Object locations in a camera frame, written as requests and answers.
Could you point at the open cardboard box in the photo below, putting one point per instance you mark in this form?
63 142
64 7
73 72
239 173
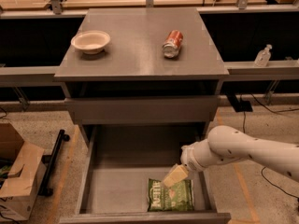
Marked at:
23 178

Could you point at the green jalapeno chip bag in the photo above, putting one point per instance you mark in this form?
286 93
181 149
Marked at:
177 198

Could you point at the closed grey upper drawer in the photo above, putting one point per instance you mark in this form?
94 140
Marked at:
142 110

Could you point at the orange soda can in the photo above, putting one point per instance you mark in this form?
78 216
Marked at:
172 44

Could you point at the open grey middle drawer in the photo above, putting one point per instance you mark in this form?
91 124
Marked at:
120 161

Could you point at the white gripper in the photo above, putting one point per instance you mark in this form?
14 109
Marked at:
189 160

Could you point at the white paper bowl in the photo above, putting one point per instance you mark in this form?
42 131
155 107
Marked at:
90 42

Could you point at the clear sanitizer pump bottle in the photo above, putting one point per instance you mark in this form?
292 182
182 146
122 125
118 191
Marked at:
263 56

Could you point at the grey metal rail frame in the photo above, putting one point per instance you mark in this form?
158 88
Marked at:
218 43

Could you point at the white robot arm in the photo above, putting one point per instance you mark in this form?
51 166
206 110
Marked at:
225 144

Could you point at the grey drawer cabinet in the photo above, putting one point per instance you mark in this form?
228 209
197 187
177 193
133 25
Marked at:
139 88

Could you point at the black metal stand bar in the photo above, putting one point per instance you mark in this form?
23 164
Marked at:
49 161

